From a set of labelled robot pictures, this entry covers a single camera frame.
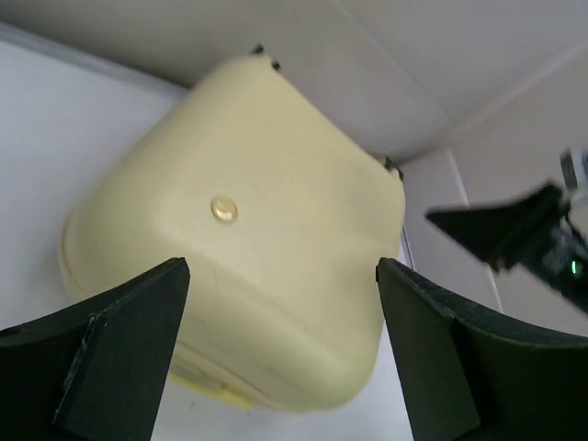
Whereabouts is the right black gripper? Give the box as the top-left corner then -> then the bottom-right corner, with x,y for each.
425,183 -> 587,303

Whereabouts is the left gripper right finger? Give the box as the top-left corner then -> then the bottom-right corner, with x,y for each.
376,258 -> 587,440

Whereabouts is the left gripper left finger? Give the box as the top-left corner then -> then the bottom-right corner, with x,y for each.
1,258 -> 190,440

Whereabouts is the yellow hard-shell suitcase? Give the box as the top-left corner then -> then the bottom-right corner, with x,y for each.
59,47 -> 405,413

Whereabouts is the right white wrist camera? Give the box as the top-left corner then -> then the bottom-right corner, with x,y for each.
560,148 -> 587,207

